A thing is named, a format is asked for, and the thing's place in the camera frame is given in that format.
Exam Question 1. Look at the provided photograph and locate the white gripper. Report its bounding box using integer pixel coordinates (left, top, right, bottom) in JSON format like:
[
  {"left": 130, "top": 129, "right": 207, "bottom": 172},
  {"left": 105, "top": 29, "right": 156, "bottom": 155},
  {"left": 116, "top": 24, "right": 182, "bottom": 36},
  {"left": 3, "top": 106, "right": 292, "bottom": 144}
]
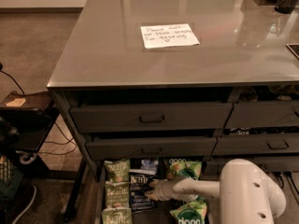
[{"left": 145, "top": 179, "right": 178, "bottom": 202}]

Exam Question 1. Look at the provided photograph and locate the blue Kettle chip bag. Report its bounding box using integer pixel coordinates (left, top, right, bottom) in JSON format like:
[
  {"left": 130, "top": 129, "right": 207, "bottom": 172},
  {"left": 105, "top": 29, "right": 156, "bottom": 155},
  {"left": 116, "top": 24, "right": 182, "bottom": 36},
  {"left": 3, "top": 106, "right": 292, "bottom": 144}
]
[{"left": 129, "top": 169, "right": 157, "bottom": 213}]

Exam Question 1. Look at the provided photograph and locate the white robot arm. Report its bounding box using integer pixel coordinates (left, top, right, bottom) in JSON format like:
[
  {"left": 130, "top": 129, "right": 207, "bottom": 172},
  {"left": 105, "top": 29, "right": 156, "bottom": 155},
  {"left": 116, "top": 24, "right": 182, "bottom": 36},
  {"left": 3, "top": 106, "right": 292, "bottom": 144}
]
[{"left": 146, "top": 159, "right": 286, "bottom": 224}]

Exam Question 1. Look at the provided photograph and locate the green Dang bag top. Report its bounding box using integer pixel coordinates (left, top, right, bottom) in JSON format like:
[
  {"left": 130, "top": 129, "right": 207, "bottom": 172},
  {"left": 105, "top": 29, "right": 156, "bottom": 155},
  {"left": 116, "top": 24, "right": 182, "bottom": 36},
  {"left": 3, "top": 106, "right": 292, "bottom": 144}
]
[{"left": 164, "top": 158, "right": 202, "bottom": 180}]

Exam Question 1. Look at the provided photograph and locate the green dang bag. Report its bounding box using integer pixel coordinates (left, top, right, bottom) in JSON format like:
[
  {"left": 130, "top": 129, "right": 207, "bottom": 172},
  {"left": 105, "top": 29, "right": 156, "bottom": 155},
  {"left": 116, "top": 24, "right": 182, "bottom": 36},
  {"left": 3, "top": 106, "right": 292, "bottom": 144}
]
[
  {"left": 164, "top": 158, "right": 202, "bottom": 180},
  {"left": 170, "top": 201, "right": 207, "bottom": 224}
]

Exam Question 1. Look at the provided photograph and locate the green Kettle bag middle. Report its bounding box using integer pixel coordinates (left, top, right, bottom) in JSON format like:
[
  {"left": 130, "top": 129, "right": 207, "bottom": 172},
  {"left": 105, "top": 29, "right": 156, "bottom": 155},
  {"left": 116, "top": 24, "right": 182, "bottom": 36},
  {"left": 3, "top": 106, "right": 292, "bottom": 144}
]
[{"left": 105, "top": 181, "right": 130, "bottom": 208}]

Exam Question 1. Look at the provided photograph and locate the green kettle bag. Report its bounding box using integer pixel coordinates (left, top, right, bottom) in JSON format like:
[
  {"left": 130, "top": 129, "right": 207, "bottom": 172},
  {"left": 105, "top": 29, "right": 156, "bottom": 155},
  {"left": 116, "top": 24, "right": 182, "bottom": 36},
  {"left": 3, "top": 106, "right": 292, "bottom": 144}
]
[
  {"left": 105, "top": 181, "right": 130, "bottom": 208},
  {"left": 104, "top": 160, "right": 130, "bottom": 183},
  {"left": 102, "top": 207, "right": 133, "bottom": 224}
]

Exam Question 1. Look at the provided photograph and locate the green Kettle bag top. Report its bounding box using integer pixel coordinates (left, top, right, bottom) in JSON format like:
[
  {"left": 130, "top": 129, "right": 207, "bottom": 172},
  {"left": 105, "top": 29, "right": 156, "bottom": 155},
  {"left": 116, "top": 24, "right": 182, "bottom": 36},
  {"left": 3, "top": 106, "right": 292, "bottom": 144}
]
[{"left": 104, "top": 160, "right": 130, "bottom": 183}]

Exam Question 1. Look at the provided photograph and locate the green Kettle bag bottom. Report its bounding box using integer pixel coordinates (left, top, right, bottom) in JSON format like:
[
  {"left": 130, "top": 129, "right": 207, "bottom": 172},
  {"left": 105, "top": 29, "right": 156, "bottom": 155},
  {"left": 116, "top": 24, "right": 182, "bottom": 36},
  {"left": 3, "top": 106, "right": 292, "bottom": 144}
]
[{"left": 102, "top": 207, "right": 133, "bottom": 224}]

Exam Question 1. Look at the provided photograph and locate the green Dang bag bottom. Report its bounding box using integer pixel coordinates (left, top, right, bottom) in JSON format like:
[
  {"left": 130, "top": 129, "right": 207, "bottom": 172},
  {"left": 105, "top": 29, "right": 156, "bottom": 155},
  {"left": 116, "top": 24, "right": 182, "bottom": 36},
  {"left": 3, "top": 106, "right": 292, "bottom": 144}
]
[{"left": 170, "top": 201, "right": 207, "bottom": 224}]

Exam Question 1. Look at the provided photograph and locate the middle left drawer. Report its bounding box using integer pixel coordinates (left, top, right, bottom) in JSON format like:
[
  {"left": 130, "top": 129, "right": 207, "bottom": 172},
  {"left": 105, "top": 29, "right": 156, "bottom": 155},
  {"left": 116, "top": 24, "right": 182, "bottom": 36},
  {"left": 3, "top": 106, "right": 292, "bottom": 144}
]
[{"left": 86, "top": 136, "right": 216, "bottom": 160}]

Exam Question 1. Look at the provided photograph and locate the top left drawer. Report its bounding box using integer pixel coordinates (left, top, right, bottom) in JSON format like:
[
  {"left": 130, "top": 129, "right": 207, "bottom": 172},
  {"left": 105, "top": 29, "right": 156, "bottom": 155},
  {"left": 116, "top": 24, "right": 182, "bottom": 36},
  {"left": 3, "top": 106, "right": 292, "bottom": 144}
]
[{"left": 70, "top": 103, "right": 233, "bottom": 133}]

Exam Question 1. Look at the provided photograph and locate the grey drawer cabinet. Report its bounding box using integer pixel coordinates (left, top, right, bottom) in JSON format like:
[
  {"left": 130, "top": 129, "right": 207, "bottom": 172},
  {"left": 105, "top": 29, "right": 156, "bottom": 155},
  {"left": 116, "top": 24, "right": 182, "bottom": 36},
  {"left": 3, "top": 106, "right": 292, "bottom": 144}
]
[{"left": 46, "top": 0, "right": 299, "bottom": 224}]

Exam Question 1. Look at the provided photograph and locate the middle right drawer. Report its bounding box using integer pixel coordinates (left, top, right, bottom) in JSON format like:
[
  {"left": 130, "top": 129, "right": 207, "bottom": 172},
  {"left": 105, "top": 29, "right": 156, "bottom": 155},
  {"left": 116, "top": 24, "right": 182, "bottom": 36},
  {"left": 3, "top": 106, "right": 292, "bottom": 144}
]
[{"left": 213, "top": 133, "right": 299, "bottom": 156}]

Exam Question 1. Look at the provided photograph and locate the bottom right drawer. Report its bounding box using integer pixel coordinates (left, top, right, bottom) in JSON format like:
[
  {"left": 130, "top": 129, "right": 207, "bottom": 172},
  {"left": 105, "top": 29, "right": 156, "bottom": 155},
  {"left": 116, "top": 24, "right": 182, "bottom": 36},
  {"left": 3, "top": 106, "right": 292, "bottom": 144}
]
[{"left": 204, "top": 156, "right": 299, "bottom": 175}]

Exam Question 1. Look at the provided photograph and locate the top right drawer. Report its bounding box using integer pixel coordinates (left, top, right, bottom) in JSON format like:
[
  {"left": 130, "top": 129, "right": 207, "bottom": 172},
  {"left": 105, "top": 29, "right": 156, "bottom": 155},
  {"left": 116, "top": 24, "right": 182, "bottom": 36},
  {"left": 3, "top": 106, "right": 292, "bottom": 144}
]
[{"left": 226, "top": 101, "right": 299, "bottom": 129}]

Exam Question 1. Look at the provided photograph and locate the green crate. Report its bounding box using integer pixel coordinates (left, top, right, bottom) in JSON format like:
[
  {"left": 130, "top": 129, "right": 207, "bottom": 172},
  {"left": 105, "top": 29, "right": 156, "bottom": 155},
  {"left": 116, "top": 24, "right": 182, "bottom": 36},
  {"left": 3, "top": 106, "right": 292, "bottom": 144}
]
[{"left": 0, "top": 155, "right": 23, "bottom": 201}]

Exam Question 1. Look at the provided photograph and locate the black side table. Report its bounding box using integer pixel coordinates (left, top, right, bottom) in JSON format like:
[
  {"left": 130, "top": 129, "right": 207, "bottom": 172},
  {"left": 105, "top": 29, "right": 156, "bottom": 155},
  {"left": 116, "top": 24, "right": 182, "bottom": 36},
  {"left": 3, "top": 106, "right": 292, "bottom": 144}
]
[{"left": 0, "top": 91, "right": 60, "bottom": 179}]

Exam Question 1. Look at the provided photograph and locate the white handwritten paper note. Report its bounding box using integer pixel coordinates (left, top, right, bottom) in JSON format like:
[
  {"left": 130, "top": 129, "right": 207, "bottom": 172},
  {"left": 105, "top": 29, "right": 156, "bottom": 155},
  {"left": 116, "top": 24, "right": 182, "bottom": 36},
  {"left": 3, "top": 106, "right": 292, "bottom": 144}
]
[{"left": 140, "top": 23, "right": 200, "bottom": 49}]

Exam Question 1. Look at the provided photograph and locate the white cable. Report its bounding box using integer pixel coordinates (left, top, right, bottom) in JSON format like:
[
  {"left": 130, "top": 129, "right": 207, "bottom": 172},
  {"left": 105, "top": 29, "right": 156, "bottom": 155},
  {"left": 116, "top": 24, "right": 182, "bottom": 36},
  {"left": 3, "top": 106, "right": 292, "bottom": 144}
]
[{"left": 11, "top": 184, "right": 37, "bottom": 224}]

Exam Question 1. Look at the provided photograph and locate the black power cable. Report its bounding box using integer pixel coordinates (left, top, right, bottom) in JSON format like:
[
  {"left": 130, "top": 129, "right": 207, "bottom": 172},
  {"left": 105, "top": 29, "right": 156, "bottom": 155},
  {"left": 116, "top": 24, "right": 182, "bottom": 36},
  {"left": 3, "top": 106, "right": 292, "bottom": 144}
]
[{"left": 272, "top": 171, "right": 286, "bottom": 189}]

